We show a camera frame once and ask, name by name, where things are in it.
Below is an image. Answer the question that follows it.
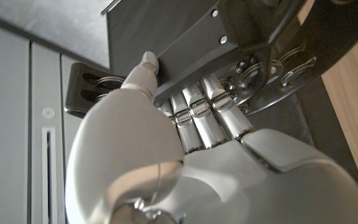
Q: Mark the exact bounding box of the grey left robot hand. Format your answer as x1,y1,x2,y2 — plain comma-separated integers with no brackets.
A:
64,50,358,224

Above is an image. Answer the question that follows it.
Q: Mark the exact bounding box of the black half-moon tambourine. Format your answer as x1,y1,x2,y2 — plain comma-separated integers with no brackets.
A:
63,0,358,119

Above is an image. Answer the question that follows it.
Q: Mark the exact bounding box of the dark grey fabric mat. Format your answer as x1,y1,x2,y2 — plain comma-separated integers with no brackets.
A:
246,76,358,192

